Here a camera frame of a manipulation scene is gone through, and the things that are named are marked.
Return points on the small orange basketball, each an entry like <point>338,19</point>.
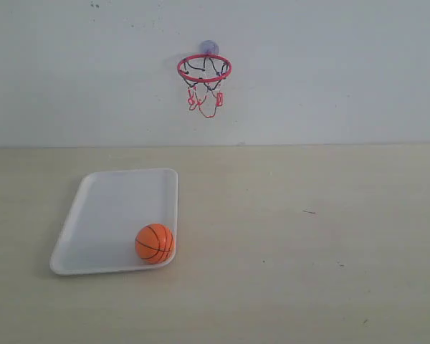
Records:
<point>155,244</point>

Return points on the red mini basketball hoop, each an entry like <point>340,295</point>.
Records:
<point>203,75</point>

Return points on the white rectangular plastic tray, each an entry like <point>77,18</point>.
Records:
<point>108,211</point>

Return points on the clear suction cup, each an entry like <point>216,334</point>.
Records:
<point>209,47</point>

